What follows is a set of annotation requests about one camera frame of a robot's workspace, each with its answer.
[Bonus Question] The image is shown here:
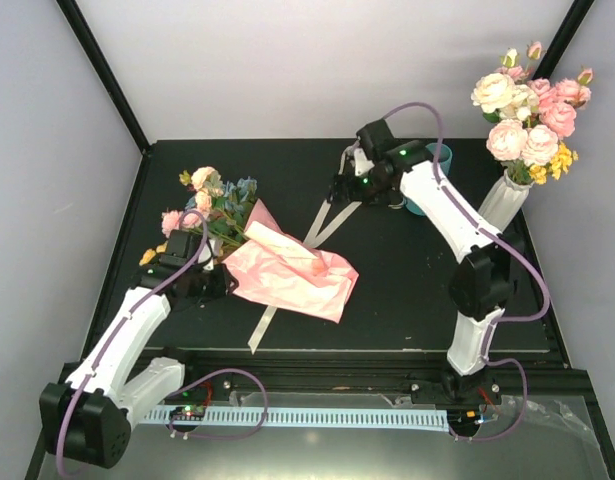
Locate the pink wrapping paper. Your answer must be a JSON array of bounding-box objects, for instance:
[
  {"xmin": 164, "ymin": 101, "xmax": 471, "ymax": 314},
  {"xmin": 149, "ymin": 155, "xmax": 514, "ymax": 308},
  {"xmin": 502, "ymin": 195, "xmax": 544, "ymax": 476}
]
[{"xmin": 223, "ymin": 200, "xmax": 359, "ymax": 323}]

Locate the artificial flower bunch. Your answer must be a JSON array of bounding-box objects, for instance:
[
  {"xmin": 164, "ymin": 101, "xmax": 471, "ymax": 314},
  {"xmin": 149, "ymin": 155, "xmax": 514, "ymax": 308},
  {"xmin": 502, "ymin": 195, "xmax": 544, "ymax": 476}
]
[{"xmin": 139, "ymin": 166, "xmax": 258, "ymax": 266}]

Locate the cream ribbon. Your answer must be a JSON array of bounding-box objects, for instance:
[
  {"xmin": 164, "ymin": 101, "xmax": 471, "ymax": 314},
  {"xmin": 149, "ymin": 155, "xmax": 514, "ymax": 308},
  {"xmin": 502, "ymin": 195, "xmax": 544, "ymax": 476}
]
[{"xmin": 246, "ymin": 149, "xmax": 363, "ymax": 354}]

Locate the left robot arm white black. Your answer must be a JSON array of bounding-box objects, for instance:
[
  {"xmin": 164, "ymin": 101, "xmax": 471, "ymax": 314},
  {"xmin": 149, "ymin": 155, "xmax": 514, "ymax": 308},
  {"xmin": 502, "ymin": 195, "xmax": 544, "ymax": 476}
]
[{"xmin": 39, "ymin": 230, "xmax": 237, "ymax": 468}]

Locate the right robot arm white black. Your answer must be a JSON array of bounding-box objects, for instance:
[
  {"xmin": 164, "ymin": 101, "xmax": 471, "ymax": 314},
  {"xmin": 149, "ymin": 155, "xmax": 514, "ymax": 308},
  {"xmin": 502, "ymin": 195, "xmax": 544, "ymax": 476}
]
[{"xmin": 328, "ymin": 119, "xmax": 517, "ymax": 403}]

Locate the teal vase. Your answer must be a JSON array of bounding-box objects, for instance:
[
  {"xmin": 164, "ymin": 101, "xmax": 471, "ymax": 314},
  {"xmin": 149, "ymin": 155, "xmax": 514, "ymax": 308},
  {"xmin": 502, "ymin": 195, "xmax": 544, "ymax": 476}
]
[{"xmin": 404, "ymin": 142, "xmax": 454, "ymax": 219}]

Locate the white ribbed vase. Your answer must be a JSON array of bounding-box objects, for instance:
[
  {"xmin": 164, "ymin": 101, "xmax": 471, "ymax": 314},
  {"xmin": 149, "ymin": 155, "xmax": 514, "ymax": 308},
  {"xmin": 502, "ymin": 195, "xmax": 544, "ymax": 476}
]
[{"xmin": 478, "ymin": 170, "xmax": 533, "ymax": 231}]

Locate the left circuit board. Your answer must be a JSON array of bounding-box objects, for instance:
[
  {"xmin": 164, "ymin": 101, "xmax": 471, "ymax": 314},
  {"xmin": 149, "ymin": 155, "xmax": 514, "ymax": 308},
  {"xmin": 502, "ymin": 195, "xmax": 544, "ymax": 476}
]
[{"xmin": 171, "ymin": 405, "xmax": 206, "ymax": 421}]

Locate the circuit board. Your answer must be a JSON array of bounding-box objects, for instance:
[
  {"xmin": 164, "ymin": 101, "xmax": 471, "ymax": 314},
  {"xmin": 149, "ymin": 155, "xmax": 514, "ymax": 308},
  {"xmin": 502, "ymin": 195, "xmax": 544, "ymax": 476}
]
[
  {"xmin": 457, "ymin": 410, "xmax": 498, "ymax": 425},
  {"xmin": 171, "ymin": 405, "xmax": 206, "ymax": 421}
]

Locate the pink white flower bouquet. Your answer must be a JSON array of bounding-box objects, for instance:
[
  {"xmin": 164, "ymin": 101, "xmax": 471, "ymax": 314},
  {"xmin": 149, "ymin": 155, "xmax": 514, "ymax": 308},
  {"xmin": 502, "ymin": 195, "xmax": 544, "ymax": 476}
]
[{"xmin": 471, "ymin": 42, "xmax": 594, "ymax": 186}]

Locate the right circuit board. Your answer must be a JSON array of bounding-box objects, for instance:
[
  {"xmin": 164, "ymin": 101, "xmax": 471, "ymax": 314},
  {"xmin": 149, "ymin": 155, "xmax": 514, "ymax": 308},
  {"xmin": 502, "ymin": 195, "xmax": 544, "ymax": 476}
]
[{"xmin": 457, "ymin": 410, "xmax": 498, "ymax": 425}]

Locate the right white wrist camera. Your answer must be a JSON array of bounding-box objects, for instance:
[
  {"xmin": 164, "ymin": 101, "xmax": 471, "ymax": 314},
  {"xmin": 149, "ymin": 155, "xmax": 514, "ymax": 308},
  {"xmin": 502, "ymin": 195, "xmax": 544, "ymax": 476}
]
[{"xmin": 353, "ymin": 147, "xmax": 375, "ymax": 177}]

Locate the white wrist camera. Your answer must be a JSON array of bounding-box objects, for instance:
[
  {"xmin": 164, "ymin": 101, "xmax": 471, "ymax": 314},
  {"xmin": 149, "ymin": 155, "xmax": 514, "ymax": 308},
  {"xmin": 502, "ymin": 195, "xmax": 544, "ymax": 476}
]
[
  {"xmin": 353, "ymin": 147, "xmax": 375, "ymax": 177},
  {"xmin": 197, "ymin": 238, "xmax": 223, "ymax": 270}
]

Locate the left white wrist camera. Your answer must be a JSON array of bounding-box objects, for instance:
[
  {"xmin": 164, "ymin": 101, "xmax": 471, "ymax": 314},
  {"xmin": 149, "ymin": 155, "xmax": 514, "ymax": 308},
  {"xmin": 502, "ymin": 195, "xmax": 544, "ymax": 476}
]
[{"xmin": 197, "ymin": 238, "xmax": 223, "ymax": 270}]

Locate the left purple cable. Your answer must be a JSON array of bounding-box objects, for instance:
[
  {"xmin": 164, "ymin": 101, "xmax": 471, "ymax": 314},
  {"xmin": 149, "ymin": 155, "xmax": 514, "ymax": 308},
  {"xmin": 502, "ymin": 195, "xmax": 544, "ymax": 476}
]
[{"xmin": 54, "ymin": 209, "xmax": 268, "ymax": 476}]

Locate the purple cable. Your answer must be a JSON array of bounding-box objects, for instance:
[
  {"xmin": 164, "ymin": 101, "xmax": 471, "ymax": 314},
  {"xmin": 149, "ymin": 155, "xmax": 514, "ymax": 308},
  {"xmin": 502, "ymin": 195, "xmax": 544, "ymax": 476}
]
[
  {"xmin": 381, "ymin": 102, "xmax": 551, "ymax": 445},
  {"xmin": 54, "ymin": 209, "xmax": 268, "ymax": 476}
]

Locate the light blue cable duct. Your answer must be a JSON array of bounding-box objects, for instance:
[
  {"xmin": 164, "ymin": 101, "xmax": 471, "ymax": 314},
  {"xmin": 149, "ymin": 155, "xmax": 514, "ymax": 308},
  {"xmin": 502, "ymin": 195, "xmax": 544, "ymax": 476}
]
[{"xmin": 141, "ymin": 405, "xmax": 449, "ymax": 433}]

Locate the black frame post right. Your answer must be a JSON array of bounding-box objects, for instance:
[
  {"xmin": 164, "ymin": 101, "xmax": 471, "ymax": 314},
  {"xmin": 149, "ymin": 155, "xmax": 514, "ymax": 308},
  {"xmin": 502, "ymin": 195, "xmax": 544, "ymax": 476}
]
[{"xmin": 532, "ymin": 0, "xmax": 595, "ymax": 80}]

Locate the black frame post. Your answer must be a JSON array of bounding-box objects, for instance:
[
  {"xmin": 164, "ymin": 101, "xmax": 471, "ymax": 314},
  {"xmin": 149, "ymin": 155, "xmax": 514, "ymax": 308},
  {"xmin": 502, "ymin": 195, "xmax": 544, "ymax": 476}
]
[
  {"xmin": 532, "ymin": 0, "xmax": 595, "ymax": 80},
  {"xmin": 56, "ymin": 0, "xmax": 151, "ymax": 154}
]

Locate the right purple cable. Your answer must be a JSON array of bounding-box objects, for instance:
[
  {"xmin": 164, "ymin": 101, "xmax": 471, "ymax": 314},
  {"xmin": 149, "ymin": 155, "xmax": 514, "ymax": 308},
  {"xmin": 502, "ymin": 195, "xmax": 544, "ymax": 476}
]
[{"xmin": 381, "ymin": 102, "xmax": 551, "ymax": 445}]

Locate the black frame post left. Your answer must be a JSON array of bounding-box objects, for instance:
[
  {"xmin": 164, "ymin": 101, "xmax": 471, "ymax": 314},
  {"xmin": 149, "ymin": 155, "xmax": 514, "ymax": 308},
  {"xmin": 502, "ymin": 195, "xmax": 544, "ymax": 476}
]
[{"xmin": 56, "ymin": 0, "xmax": 151, "ymax": 154}]

